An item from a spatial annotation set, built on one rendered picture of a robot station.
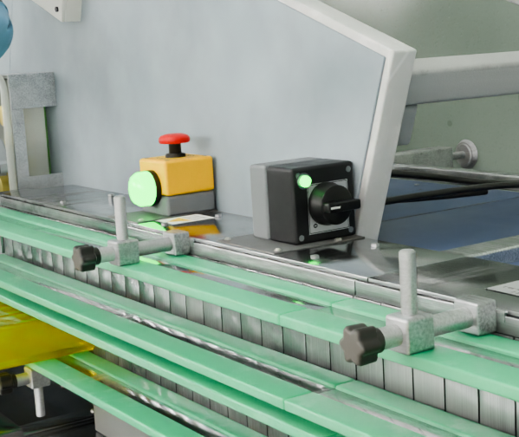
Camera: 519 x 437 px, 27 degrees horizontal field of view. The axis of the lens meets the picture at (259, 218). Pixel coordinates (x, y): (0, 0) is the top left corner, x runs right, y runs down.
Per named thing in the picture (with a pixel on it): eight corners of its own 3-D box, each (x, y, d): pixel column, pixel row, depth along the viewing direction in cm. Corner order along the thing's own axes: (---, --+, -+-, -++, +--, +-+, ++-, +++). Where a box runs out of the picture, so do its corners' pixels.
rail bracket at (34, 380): (88, 399, 150) (-4, 421, 143) (84, 350, 149) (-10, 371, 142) (100, 406, 147) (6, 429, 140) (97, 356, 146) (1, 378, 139)
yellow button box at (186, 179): (191, 205, 144) (142, 211, 140) (188, 148, 143) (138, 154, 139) (219, 209, 139) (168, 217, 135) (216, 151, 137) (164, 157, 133)
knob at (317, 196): (343, 221, 113) (364, 225, 111) (308, 227, 111) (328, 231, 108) (341, 179, 113) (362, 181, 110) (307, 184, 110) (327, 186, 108)
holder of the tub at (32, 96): (29, 226, 195) (-12, 233, 191) (15, 73, 191) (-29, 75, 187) (68, 238, 181) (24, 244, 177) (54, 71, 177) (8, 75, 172)
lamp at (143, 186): (145, 203, 139) (125, 206, 137) (143, 168, 138) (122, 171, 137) (163, 206, 135) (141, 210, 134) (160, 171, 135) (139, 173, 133)
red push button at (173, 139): (154, 160, 139) (152, 133, 138) (181, 157, 141) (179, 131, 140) (169, 162, 136) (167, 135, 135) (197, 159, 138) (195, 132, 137)
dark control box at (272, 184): (314, 226, 122) (252, 238, 117) (311, 155, 120) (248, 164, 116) (361, 235, 115) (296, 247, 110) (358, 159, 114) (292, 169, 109)
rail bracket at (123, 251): (178, 250, 123) (69, 269, 115) (174, 185, 121) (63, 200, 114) (197, 254, 119) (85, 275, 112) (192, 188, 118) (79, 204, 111)
